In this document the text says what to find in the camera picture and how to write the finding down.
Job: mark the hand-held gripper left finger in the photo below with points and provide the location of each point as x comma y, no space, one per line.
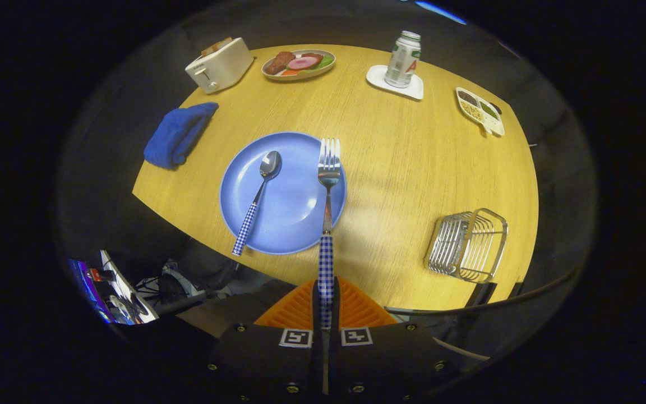
267,359

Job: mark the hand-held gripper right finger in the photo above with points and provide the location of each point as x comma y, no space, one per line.
384,359

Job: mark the black bag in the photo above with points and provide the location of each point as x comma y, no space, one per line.
205,264

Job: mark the black table clamp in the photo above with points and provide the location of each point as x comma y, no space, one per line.
481,293
516,289

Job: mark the blue round plate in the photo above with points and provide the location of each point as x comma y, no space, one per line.
295,207

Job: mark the white electronic device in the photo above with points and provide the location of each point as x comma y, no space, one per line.
127,292

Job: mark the blue folded cloth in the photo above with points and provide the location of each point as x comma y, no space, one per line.
177,134

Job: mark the white divided condiment tray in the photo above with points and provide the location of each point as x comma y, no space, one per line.
480,112

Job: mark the white square coaster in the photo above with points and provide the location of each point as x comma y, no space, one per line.
378,78

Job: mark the grey food plate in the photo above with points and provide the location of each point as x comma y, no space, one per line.
300,77

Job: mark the white toaster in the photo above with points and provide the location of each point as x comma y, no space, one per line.
222,70

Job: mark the brown meat piece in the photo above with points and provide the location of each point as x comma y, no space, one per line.
279,62

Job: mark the white drink bottle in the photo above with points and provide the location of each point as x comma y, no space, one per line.
401,62

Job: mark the pink ham slice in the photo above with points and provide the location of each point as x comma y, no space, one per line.
302,63

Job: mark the green vegetable piece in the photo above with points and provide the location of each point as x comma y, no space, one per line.
326,62

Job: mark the toast slice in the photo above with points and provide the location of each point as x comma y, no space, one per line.
211,49
223,43

